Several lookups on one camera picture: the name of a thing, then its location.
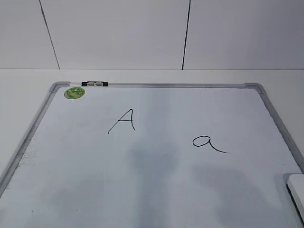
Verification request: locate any white whiteboard eraser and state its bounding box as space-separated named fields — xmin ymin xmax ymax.
xmin=287 ymin=174 xmax=304 ymax=220

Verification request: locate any black marker clip holder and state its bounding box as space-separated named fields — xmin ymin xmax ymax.
xmin=81 ymin=81 xmax=109 ymax=87

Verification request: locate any white aluminium-framed whiteboard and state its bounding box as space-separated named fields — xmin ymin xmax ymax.
xmin=0 ymin=83 xmax=304 ymax=228

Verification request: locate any round green magnet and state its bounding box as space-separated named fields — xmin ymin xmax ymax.
xmin=64 ymin=87 xmax=85 ymax=100

